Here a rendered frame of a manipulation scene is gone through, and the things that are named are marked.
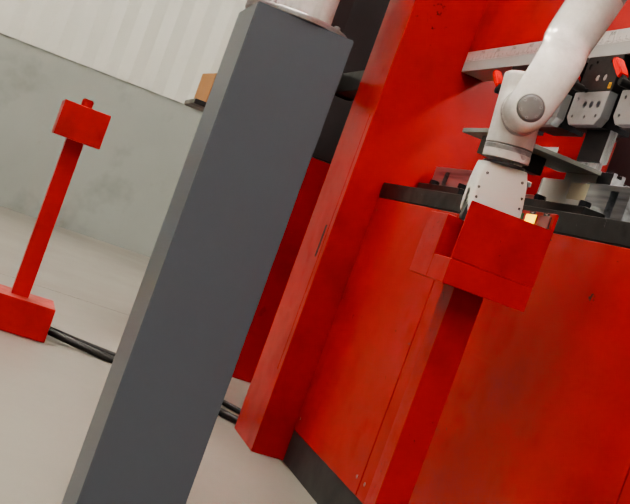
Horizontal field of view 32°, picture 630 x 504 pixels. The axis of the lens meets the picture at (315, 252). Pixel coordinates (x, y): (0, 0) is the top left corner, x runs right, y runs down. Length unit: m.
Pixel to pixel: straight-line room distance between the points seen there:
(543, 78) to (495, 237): 0.28
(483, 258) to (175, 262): 0.53
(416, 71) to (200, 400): 1.60
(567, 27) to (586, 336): 0.54
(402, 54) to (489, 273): 1.43
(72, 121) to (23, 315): 0.67
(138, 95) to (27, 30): 1.00
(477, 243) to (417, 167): 1.37
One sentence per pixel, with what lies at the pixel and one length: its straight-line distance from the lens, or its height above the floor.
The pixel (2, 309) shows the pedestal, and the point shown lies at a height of 0.07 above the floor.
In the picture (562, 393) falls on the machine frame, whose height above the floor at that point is 0.55.
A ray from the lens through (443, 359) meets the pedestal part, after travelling 1.96.
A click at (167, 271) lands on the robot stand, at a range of 1.85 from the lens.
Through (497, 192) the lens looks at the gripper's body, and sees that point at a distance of 1.92.
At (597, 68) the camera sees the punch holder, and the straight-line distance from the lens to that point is 2.56.
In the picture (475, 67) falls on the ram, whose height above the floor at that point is 1.27.
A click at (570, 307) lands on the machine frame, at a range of 2.07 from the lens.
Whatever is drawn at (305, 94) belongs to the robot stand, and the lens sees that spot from 1.88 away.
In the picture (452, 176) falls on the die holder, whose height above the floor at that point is 0.95.
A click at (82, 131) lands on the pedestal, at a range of 3.73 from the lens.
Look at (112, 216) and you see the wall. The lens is 9.11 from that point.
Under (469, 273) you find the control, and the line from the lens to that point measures 1.88.
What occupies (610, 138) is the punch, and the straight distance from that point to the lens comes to 2.47.
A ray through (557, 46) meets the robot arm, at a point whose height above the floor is 1.10.
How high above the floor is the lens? 0.67
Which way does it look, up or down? 1 degrees down
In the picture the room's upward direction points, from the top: 20 degrees clockwise
